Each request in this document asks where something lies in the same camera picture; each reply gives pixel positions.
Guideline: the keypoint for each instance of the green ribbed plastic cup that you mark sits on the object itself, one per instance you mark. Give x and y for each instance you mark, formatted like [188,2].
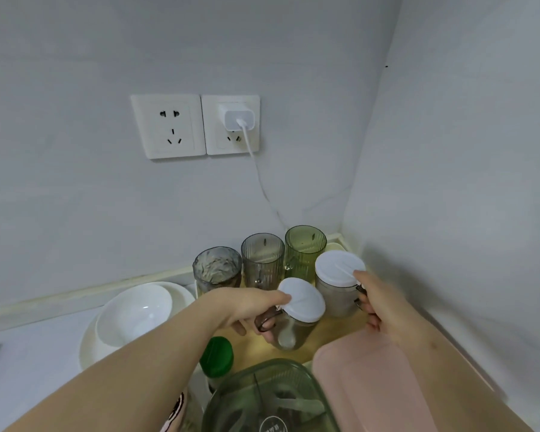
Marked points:
[303,251]

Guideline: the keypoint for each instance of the yellow tray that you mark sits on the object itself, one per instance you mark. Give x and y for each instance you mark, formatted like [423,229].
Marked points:
[337,330]

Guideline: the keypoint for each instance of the person's left thumb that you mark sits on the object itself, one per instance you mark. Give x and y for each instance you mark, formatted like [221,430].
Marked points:
[274,299]

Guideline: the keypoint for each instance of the person's left hand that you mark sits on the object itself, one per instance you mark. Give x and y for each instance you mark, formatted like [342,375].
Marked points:
[238,305]

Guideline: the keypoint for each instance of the white charger plug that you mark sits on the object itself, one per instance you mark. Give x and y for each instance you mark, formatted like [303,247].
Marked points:
[236,114]

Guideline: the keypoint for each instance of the green-capped bottle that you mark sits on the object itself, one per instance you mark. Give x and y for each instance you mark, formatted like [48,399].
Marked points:
[217,357]

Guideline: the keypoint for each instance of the person's right forearm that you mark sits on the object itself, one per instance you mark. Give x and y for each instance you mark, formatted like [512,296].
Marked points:
[459,377]

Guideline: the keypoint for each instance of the tall white-lidded glass jar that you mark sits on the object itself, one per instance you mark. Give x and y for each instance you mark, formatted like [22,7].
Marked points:
[337,283]

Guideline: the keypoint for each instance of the person's right thumb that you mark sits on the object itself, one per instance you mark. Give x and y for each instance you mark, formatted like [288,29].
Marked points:
[364,278]

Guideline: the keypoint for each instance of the grey ribbed plastic cup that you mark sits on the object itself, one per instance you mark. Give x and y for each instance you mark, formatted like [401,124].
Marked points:
[261,260]

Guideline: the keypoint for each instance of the person's left forearm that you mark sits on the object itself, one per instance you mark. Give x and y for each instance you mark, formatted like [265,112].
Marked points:
[126,373]

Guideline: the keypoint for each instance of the white bowl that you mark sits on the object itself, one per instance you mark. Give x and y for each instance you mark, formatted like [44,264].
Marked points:
[135,314]

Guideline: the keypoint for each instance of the green transparent container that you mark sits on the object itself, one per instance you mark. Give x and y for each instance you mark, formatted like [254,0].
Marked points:
[270,400]

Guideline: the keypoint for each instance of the empty white wall socket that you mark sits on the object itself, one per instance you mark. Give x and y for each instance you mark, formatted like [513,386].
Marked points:
[168,125]

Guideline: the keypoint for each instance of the grey cup with residue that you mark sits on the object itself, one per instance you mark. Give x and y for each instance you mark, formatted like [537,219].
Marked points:
[216,274]

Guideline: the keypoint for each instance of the white plate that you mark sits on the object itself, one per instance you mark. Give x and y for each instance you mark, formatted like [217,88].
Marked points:
[182,294]

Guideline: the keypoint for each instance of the person's right hand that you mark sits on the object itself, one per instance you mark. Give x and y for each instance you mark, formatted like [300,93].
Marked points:
[389,305]

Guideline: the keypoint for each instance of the pink plastic box lid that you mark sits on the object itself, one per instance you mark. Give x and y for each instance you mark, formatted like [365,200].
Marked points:
[369,382]

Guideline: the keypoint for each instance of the small white-lidded glass jar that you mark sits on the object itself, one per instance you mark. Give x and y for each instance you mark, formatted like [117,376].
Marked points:
[299,319]

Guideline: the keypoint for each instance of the white wall socket with charger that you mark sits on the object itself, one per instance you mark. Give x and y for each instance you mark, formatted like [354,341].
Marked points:
[211,139]

